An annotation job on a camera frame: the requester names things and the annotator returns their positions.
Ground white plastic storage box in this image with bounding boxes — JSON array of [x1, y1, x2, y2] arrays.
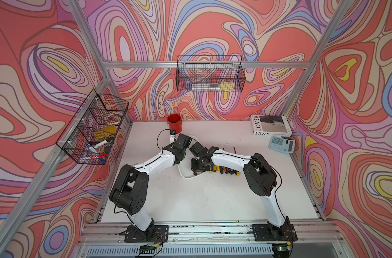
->
[[177, 148, 202, 179]]

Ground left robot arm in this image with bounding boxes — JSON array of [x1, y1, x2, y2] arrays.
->
[[109, 134, 192, 243]]

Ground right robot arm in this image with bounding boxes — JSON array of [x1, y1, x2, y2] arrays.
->
[[189, 142, 294, 241]]

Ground red metal cup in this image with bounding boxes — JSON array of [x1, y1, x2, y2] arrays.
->
[[167, 114, 183, 134]]

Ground yellow sponge in basket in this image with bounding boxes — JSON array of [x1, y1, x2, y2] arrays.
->
[[220, 81, 235, 92]]

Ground white Lover book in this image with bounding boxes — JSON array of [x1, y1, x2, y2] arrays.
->
[[250, 115, 292, 137]]

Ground grey calculator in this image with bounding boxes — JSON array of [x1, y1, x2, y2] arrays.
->
[[268, 136, 295, 154]]

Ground markers in left basket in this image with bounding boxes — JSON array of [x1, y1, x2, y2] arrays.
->
[[78, 137, 114, 164]]

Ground black wire basket on rail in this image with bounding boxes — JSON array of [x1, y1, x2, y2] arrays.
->
[[175, 54, 246, 92]]

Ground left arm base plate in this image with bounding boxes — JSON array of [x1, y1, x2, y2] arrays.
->
[[119, 225, 169, 243]]

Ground black wire basket left wall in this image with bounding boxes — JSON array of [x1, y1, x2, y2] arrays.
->
[[56, 89, 129, 165]]

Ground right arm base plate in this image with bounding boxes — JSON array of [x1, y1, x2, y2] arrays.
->
[[251, 220, 298, 243]]

